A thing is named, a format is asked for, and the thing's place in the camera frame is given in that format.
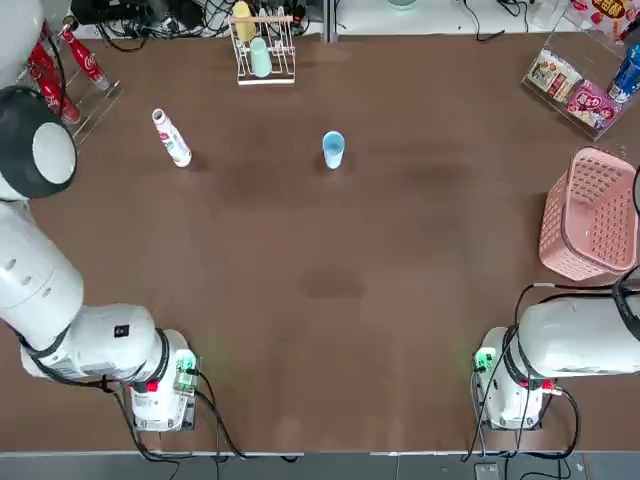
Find black base cable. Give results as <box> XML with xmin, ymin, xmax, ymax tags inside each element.
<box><xmin>189</xmin><ymin>367</ymin><xmax>306</xmax><ymax>462</ymax></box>
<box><xmin>459</xmin><ymin>384</ymin><xmax>584</xmax><ymax>464</ymax></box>

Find black right base cable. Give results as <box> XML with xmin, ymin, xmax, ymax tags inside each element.
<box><xmin>459</xmin><ymin>384</ymin><xmax>584</xmax><ymax>464</ymax></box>

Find red cola bottle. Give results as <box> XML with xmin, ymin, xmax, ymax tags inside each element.
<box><xmin>42</xmin><ymin>74</ymin><xmax>82</xmax><ymax>125</ymax></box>
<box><xmin>27</xmin><ymin>42</ymin><xmax>60</xmax><ymax>86</ymax></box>
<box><xmin>62</xmin><ymin>29</ymin><xmax>110</xmax><ymax>92</ymax></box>

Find beige snack packet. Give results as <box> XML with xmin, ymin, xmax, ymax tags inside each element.
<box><xmin>528</xmin><ymin>48</ymin><xmax>584</xmax><ymax>101</ymax></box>

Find mint green cup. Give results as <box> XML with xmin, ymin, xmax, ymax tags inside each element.
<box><xmin>249</xmin><ymin>37</ymin><xmax>273</xmax><ymax>79</ymax></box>

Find aluminium frame post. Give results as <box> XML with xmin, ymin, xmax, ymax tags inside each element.
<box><xmin>323</xmin><ymin>0</ymin><xmax>339</xmax><ymax>45</ymax></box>

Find pink plastic basket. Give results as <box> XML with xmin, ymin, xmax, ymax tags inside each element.
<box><xmin>538</xmin><ymin>147</ymin><xmax>640</xmax><ymax>281</ymax></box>

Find black desk cable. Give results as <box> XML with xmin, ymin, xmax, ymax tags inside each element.
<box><xmin>462</xmin><ymin>0</ymin><xmax>507</xmax><ymax>44</ymax></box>

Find blue snack can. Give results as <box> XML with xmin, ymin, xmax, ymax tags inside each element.
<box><xmin>606</xmin><ymin>42</ymin><xmax>640</xmax><ymax>105</ymax></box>

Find white red-labelled juice bottle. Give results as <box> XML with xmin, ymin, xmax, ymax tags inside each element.
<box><xmin>151</xmin><ymin>108</ymin><xmax>194</xmax><ymax>169</ymax></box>

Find white wire cup rack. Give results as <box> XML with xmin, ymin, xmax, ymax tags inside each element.
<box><xmin>228</xmin><ymin>13</ymin><xmax>298</xmax><ymax>86</ymax></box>

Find small pink snack packet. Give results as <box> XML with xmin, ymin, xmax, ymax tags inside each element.
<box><xmin>566</xmin><ymin>79</ymin><xmax>620</xmax><ymax>131</ymax></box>

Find black monitor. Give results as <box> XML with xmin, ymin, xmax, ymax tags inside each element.
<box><xmin>69</xmin><ymin>0</ymin><xmax>201</xmax><ymax>27</ymax></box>

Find clear acrylic snack stand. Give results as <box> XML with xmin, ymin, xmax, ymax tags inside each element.
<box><xmin>520</xmin><ymin>29</ymin><xmax>640</xmax><ymax>142</ymax></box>

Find long pink snack packet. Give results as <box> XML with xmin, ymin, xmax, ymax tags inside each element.
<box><xmin>589</xmin><ymin>0</ymin><xmax>640</xmax><ymax>42</ymax></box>

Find yellow cup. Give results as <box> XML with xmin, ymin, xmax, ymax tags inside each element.
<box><xmin>232</xmin><ymin>1</ymin><xmax>258</xmax><ymax>44</ymax></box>

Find blue ceramic cup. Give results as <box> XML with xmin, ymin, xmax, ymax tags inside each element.
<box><xmin>322</xmin><ymin>130</ymin><xmax>347</xmax><ymax>171</ymax></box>

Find wooden rack rod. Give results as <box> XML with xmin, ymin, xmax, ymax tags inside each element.
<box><xmin>228</xmin><ymin>14</ymin><xmax>294</xmax><ymax>24</ymax></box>

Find black left base cable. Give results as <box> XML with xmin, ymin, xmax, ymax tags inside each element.
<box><xmin>189</xmin><ymin>367</ymin><xmax>306</xmax><ymax>462</ymax></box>

